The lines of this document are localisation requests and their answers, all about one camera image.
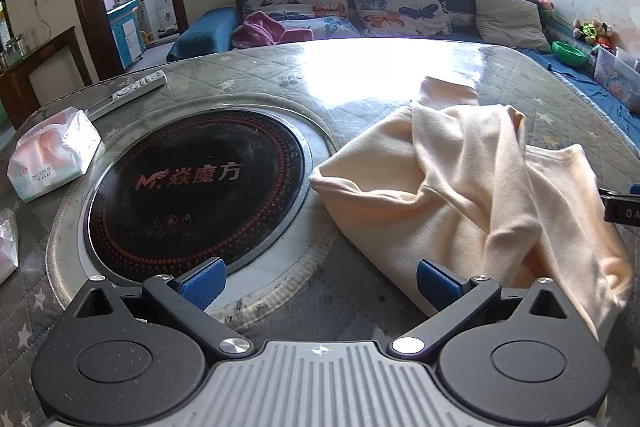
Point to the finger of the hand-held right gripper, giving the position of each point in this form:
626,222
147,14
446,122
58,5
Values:
620,209

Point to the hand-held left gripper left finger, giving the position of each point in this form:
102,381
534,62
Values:
202,283

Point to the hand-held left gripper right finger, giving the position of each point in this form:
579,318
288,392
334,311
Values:
439,284

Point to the cream cloth garment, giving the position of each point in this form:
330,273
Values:
450,167

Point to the round black induction cooktop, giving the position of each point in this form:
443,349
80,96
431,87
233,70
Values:
200,167

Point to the clear plastic storage box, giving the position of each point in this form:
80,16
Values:
615,77

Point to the blue crumpled sheet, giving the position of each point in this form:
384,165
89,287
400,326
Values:
575,77

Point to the small white plastic box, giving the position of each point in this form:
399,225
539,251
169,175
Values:
629,57

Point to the green plastic bowl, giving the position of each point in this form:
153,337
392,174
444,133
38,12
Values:
570,53

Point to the green brown plush toy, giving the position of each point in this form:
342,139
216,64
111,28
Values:
592,32

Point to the clear plastic bag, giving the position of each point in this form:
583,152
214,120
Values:
6,247

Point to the pink white tissue pack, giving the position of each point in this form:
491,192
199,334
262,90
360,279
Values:
50,152

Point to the silver remote control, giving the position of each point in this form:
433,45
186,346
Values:
135,89

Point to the grey pillow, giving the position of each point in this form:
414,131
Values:
510,19

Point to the grey quilted table cover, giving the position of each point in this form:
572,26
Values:
280,72

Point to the blue sofa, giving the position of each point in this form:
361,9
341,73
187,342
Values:
205,32

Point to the pink crumpled cloth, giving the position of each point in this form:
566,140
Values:
255,32

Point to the blue white cabinet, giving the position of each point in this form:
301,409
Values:
125,32

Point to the brown wooden sideboard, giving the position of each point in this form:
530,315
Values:
15,82

